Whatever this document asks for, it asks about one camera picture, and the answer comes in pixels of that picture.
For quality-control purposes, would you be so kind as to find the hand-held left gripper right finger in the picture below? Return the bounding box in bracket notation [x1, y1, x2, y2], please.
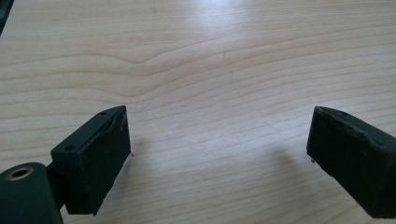
[306, 105, 396, 219]

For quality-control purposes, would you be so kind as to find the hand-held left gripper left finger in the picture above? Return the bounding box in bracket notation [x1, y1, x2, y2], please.
[50, 105, 132, 217]

